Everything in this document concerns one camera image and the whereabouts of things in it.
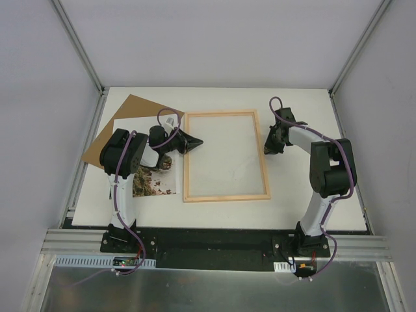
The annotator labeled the left white cable duct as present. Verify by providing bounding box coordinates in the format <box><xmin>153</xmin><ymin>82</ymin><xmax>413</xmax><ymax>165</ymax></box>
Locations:
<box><xmin>55</xmin><ymin>255</ymin><xmax>156</xmax><ymax>270</ymax></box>

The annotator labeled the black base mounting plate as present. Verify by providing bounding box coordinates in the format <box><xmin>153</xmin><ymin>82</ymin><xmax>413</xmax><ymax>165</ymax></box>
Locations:
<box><xmin>100</xmin><ymin>226</ymin><xmax>331</xmax><ymax>272</ymax></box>

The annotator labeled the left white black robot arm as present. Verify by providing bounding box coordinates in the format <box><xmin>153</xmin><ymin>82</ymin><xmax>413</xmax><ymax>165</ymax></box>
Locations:
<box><xmin>99</xmin><ymin>125</ymin><xmax>203</xmax><ymax>253</ymax></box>

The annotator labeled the aluminium front rail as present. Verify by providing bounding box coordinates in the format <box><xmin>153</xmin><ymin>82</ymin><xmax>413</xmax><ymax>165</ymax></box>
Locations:
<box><xmin>40</xmin><ymin>229</ymin><xmax>105</xmax><ymax>255</ymax></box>

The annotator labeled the left aluminium corner post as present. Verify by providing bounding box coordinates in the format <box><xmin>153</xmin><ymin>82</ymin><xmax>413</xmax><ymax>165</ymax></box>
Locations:
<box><xmin>50</xmin><ymin>0</ymin><xmax>108</xmax><ymax>95</ymax></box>

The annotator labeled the white cable duct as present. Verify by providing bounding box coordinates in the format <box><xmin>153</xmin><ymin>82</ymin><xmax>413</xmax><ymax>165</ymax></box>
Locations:
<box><xmin>273</xmin><ymin>262</ymin><xmax>296</xmax><ymax>274</ymax></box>
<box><xmin>55</xmin><ymin>255</ymin><xmax>156</xmax><ymax>270</ymax></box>

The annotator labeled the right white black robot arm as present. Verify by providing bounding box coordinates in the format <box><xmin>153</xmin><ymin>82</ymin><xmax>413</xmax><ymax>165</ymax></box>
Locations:
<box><xmin>264</xmin><ymin>107</ymin><xmax>357</xmax><ymax>257</ymax></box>

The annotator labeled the right aluminium corner post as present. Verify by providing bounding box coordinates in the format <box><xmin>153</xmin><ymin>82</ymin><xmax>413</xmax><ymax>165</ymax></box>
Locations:
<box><xmin>328</xmin><ymin>0</ymin><xmax>394</xmax><ymax>97</ymax></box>

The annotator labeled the right white cable duct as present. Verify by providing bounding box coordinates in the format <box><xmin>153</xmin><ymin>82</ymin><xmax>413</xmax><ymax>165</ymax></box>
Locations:
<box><xmin>273</xmin><ymin>262</ymin><xmax>296</xmax><ymax>274</ymax></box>

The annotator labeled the landscape photo print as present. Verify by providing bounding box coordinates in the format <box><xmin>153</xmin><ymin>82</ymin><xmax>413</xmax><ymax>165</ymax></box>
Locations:
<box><xmin>113</xmin><ymin>116</ymin><xmax>180</xmax><ymax>198</ymax></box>

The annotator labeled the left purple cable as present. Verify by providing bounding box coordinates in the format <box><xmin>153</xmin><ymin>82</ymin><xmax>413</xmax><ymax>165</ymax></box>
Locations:
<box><xmin>53</xmin><ymin>108</ymin><xmax>185</xmax><ymax>287</ymax></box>

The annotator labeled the brown backing board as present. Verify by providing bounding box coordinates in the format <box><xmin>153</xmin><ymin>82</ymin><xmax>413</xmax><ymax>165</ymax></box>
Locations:
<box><xmin>81</xmin><ymin>94</ymin><xmax>184</xmax><ymax>169</ymax></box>

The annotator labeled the clear acrylic sheet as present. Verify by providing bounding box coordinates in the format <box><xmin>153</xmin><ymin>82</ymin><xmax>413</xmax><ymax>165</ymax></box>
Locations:
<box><xmin>188</xmin><ymin>112</ymin><xmax>267</xmax><ymax>198</ymax></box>

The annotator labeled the light wooden picture frame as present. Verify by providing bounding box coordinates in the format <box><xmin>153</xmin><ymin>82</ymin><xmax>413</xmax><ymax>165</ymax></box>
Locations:
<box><xmin>183</xmin><ymin>109</ymin><xmax>272</xmax><ymax>203</ymax></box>

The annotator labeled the aluminium corner post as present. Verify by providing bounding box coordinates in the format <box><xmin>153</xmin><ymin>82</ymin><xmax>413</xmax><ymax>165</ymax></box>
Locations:
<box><xmin>328</xmin><ymin>0</ymin><xmax>394</xmax><ymax>97</ymax></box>
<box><xmin>50</xmin><ymin>0</ymin><xmax>108</xmax><ymax>95</ymax></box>

